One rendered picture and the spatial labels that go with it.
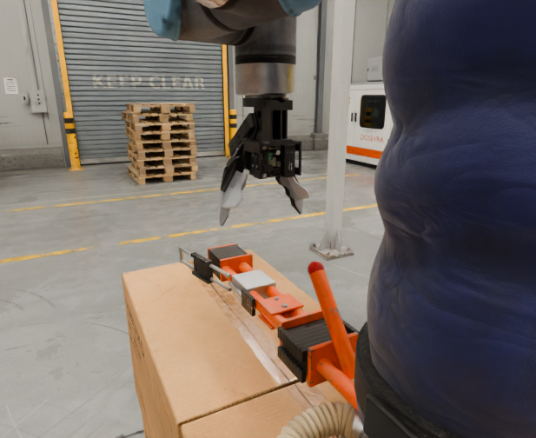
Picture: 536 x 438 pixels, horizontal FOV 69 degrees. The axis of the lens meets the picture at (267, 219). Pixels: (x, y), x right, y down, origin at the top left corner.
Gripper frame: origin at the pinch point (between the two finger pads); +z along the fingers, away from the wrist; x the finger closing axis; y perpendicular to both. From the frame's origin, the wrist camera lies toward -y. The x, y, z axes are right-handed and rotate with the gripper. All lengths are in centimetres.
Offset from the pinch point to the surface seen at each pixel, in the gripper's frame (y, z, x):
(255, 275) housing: -5.3, 13.0, 1.4
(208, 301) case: -24.5, 27.2, -2.7
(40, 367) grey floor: -160, 121, -59
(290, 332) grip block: 15.1, 12.6, -2.5
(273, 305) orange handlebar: 6.6, 13.0, -1.0
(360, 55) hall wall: -876, -129, 729
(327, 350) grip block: 21.5, 12.2, -0.6
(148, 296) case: -33.1, 27.2, -15.1
